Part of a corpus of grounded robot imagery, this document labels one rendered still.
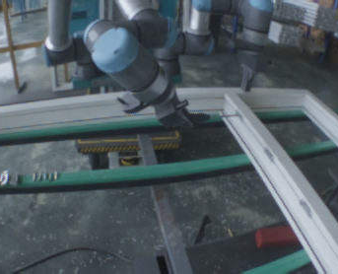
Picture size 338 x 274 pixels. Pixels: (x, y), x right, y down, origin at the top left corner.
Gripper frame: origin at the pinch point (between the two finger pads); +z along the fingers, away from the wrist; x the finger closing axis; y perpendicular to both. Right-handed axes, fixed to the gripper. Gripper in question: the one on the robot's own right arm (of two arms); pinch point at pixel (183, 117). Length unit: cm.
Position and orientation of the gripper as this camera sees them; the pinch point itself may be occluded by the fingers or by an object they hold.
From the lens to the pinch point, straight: 72.3
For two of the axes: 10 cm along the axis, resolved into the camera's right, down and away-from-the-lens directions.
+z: 4.6, 3.7, 8.1
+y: 8.7, -3.9, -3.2
